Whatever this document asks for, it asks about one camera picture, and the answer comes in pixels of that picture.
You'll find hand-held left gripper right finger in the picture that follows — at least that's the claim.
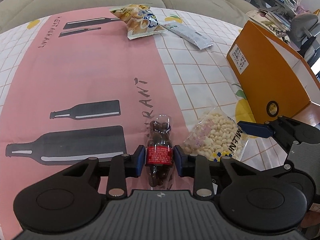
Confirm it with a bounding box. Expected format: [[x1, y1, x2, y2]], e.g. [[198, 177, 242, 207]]
[[174, 145, 258, 199]]

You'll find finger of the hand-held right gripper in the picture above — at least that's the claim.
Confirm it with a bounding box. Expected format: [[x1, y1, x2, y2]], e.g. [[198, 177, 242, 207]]
[[257, 159, 295, 178], [237, 116, 320, 153]]

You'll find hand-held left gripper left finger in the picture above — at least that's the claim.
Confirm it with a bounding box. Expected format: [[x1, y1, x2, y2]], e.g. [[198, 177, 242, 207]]
[[62, 145, 146, 199]]

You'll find small cola bottle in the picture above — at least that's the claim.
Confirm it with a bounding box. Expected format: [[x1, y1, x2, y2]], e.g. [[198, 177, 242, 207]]
[[144, 114, 175, 191]]

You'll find clear bag of white puffs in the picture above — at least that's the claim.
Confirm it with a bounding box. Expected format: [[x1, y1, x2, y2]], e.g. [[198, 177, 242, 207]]
[[181, 107, 249, 162]]

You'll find orange cardboard box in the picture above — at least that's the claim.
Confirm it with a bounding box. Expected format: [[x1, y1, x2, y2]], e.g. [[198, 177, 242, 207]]
[[226, 20, 320, 124]]

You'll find pink and white printed tablecloth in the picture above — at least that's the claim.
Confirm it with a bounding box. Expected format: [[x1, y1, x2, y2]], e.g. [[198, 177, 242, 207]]
[[0, 4, 320, 240]]

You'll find stack of magazines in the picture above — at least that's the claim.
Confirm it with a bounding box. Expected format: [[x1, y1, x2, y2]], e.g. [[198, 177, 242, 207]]
[[246, 8, 292, 37]]

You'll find grey office chair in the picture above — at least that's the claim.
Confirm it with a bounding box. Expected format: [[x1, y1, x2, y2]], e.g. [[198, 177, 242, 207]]
[[291, 9, 320, 57]]

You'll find grey green sachet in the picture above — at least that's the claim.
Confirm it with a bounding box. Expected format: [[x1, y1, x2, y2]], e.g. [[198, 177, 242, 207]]
[[160, 21, 215, 51]]

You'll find yellow and white cookie bag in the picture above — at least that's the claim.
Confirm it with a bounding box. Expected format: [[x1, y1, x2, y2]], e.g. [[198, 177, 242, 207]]
[[109, 3, 169, 40]]

